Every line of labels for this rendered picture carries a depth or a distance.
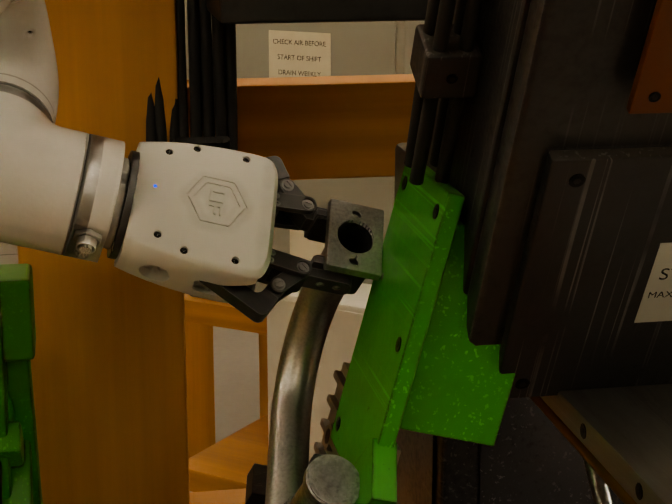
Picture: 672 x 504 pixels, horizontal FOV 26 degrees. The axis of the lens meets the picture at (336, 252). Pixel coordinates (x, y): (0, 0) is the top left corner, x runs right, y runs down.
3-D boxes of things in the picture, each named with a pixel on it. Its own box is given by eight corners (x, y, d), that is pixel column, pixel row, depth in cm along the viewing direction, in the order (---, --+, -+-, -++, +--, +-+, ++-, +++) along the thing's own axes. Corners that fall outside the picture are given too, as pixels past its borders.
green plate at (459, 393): (478, 524, 96) (571, 220, 91) (359, 504, 94) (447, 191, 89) (435, 456, 107) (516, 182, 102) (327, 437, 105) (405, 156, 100)
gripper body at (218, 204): (106, 236, 93) (274, 272, 96) (127, 109, 98) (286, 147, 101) (86, 291, 99) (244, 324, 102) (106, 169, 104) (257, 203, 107)
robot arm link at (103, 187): (75, 219, 92) (122, 229, 93) (95, 109, 97) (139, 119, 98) (55, 282, 99) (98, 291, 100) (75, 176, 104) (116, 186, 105)
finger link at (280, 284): (272, 284, 98) (367, 304, 99) (276, 244, 99) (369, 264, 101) (260, 306, 100) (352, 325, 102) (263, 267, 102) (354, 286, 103)
